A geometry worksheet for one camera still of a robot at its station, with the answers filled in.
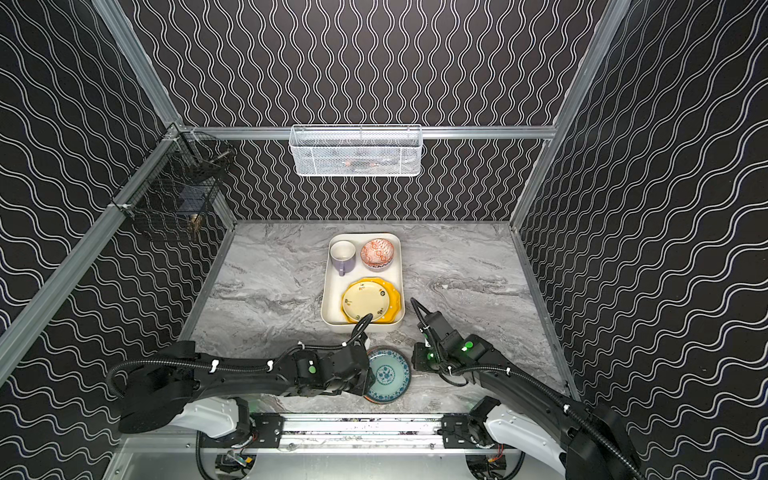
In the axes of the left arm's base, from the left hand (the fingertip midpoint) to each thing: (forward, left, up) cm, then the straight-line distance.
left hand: (378, 379), depth 78 cm
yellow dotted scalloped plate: (+23, -3, -3) cm, 23 cm away
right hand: (+5, -10, -1) cm, 11 cm away
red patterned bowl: (+44, +3, 0) cm, 44 cm away
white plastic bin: (+20, +16, -4) cm, 26 cm away
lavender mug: (+42, +15, 0) cm, 44 cm away
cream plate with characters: (+26, +7, -3) cm, 27 cm away
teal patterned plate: (+4, -4, -4) cm, 7 cm away
